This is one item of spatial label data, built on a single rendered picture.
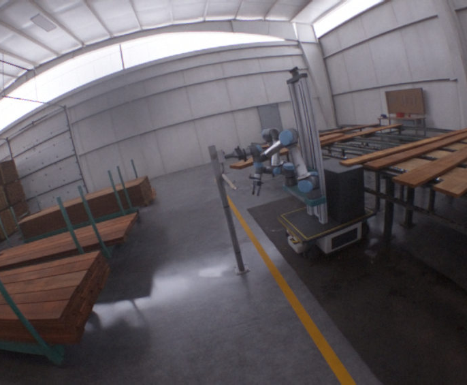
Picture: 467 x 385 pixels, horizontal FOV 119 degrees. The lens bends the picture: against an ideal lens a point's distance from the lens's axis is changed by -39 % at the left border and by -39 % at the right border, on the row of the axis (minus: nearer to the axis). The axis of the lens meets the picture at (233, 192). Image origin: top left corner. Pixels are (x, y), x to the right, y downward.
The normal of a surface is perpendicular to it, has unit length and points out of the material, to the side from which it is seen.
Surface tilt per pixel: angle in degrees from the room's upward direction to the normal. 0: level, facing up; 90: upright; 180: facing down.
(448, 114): 89
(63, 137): 90
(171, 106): 88
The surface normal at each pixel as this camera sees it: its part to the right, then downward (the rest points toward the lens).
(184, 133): 0.16, 0.20
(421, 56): -0.97, 0.23
